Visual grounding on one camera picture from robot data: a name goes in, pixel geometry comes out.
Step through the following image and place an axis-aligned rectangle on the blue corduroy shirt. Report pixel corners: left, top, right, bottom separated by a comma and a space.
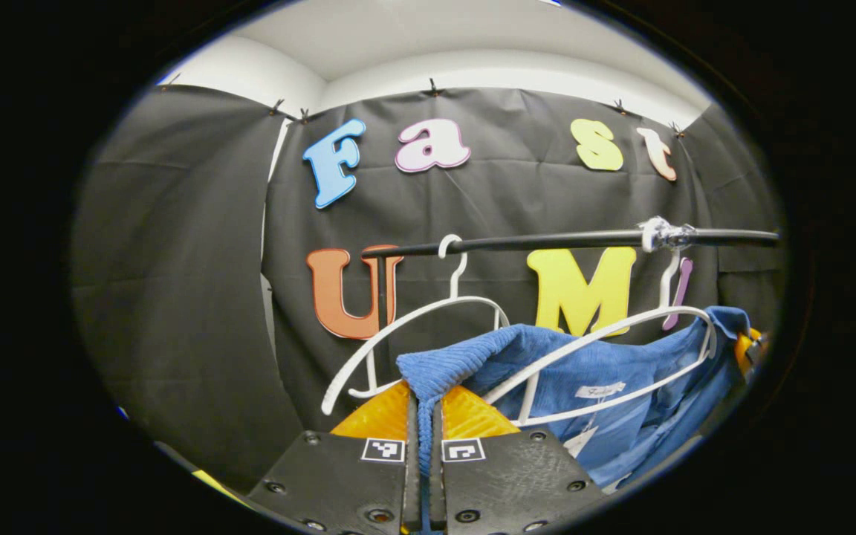
396, 305, 754, 535

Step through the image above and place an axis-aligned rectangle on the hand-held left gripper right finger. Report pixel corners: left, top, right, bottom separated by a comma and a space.
428, 384, 609, 535

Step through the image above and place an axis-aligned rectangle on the black backdrop cloth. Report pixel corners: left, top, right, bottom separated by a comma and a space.
71, 83, 789, 495

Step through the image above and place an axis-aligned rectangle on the clear tape wad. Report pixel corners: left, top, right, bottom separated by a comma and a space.
640, 215, 696, 253

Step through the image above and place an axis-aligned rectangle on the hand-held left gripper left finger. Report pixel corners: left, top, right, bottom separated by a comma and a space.
246, 380, 424, 535

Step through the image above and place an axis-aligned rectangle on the white plastic hanger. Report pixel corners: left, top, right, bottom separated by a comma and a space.
484, 249, 719, 430
322, 234, 512, 417

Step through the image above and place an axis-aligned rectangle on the black clothes rack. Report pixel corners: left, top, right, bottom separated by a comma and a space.
360, 227, 780, 387

